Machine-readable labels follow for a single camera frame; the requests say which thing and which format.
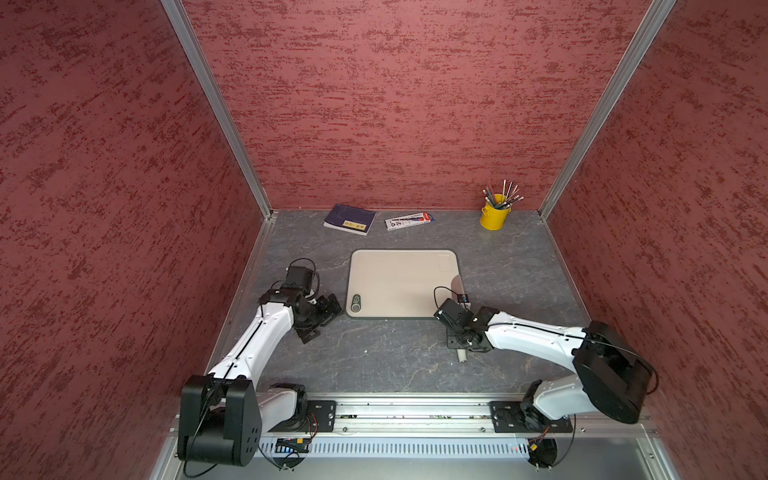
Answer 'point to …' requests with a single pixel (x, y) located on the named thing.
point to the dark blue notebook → (350, 219)
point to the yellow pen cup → (493, 218)
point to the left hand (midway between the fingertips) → (333, 326)
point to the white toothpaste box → (406, 221)
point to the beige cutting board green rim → (399, 283)
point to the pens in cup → (507, 199)
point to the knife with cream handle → (457, 290)
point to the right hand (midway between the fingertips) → (458, 343)
